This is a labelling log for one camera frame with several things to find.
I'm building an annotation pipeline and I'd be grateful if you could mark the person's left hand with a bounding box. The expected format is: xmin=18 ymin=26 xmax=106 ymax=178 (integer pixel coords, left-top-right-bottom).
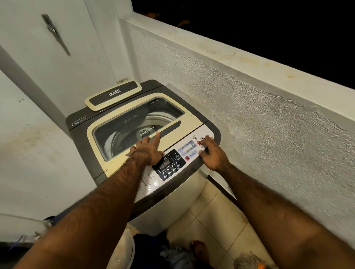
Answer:
xmin=129 ymin=132 xmax=165 ymax=167

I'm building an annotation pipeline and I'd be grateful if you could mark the person's right hand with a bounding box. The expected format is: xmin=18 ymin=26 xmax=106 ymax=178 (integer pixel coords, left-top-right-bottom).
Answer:
xmin=198 ymin=135 xmax=231 ymax=172

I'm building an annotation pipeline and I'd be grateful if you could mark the person's right forearm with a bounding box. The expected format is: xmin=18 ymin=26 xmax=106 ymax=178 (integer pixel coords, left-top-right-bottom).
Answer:
xmin=221 ymin=163 xmax=355 ymax=269

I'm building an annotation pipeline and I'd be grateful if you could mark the metal wall latch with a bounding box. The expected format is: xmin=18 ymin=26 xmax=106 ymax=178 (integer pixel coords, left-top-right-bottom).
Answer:
xmin=41 ymin=14 xmax=60 ymax=37

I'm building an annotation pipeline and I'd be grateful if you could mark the cream grey washing machine lid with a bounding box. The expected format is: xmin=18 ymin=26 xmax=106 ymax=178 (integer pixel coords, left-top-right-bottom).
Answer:
xmin=86 ymin=92 xmax=204 ymax=178

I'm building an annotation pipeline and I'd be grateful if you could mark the person's left forearm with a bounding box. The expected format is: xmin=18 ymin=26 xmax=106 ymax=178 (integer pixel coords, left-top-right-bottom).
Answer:
xmin=14 ymin=158 xmax=148 ymax=269

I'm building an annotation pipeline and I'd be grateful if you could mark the white washing machine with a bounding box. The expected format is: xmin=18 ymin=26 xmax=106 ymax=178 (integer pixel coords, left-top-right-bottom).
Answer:
xmin=65 ymin=79 xmax=222 ymax=238

